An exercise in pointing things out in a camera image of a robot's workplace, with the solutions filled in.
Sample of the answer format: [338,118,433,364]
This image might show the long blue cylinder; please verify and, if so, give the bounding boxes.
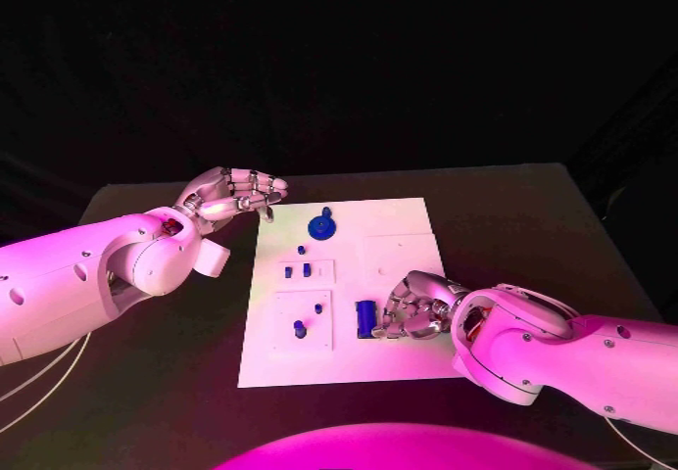
[355,300,380,341]

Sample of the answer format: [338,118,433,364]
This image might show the white task board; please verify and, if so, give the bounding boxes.
[237,197,468,389]

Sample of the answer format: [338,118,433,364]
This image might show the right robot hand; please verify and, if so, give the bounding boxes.
[371,270,473,341]

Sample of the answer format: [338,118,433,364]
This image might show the white cable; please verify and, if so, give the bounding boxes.
[603,416,669,470]
[0,330,94,435]
[0,336,87,402]

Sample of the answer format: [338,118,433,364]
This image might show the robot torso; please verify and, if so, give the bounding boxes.
[212,422,603,470]

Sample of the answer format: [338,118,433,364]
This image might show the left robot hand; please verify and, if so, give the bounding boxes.
[173,166,290,236]

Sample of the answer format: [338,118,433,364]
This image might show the blue gear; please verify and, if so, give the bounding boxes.
[306,206,338,242]

